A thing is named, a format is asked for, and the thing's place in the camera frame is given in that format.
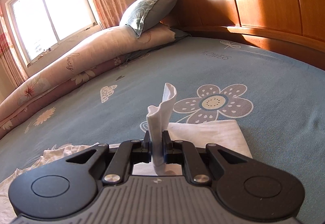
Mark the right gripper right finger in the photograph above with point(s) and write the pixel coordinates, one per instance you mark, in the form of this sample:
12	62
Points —
245	187

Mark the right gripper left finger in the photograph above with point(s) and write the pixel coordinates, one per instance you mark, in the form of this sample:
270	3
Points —
68	185

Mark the white long sleeve shirt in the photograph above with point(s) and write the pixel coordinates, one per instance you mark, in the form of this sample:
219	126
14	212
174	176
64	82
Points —
226	133

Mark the blue floral bed sheet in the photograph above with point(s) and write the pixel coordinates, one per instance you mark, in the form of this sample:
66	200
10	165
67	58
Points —
278	103

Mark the pink curtain left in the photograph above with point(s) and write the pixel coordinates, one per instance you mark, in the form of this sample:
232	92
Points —
12	71

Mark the pink floral folded quilt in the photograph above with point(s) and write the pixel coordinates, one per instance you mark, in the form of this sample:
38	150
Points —
101	47

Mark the window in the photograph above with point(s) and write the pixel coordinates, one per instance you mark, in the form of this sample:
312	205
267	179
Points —
42	25

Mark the wooden headboard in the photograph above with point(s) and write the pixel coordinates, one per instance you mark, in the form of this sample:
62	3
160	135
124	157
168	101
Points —
294	28

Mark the blue grey pillow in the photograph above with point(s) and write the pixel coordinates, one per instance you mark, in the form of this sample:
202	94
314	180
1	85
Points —
145	14

